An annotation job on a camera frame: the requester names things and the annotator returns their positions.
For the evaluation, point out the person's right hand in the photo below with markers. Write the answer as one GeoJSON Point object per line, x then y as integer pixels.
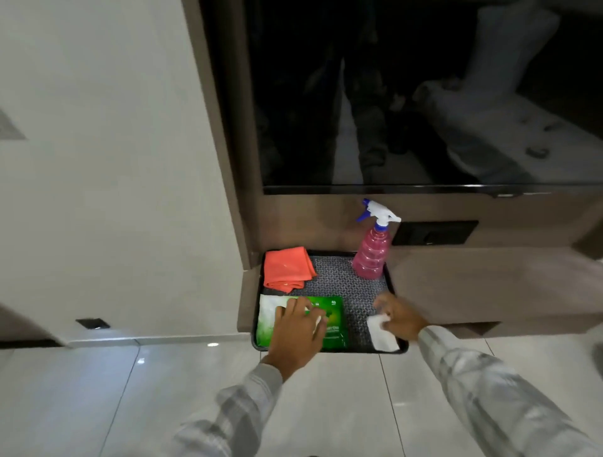
{"type": "Point", "coordinates": [405, 318]}

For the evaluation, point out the person's left hand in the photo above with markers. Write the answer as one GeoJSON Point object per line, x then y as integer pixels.
{"type": "Point", "coordinates": [292, 341]}

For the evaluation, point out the person's right fingers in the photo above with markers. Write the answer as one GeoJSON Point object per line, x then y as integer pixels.
{"type": "Point", "coordinates": [385, 303]}

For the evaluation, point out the person's left thumb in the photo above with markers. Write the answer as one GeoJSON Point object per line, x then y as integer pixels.
{"type": "Point", "coordinates": [323, 327]}

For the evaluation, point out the green wet wipes packet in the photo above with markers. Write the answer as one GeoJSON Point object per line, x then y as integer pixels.
{"type": "Point", "coordinates": [335, 320]}

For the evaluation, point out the white wet wipe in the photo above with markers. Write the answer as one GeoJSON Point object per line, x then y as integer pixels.
{"type": "Point", "coordinates": [382, 336]}

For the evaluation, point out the person's right forearm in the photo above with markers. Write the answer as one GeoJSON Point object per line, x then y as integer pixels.
{"type": "Point", "coordinates": [494, 400]}

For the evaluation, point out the person's left forearm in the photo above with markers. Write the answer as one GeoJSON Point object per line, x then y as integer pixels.
{"type": "Point", "coordinates": [235, 414]}

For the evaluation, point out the black patterned tray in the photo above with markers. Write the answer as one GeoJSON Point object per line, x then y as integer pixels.
{"type": "Point", "coordinates": [348, 292]}

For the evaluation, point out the pink spray bottle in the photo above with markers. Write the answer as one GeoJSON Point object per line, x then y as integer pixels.
{"type": "Point", "coordinates": [372, 254]}

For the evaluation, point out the orange microfibre cloth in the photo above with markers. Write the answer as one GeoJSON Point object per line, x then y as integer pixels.
{"type": "Point", "coordinates": [287, 268]}

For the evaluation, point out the brown wooden television cabinet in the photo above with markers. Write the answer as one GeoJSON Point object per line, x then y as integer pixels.
{"type": "Point", "coordinates": [471, 282]}

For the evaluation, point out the black television screen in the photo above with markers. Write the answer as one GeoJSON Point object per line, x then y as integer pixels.
{"type": "Point", "coordinates": [377, 94]}

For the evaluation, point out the small black skirting socket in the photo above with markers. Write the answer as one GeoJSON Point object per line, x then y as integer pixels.
{"type": "Point", "coordinates": [93, 324]}

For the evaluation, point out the black wall socket panel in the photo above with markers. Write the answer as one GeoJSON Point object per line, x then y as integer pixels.
{"type": "Point", "coordinates": [436, 233]}

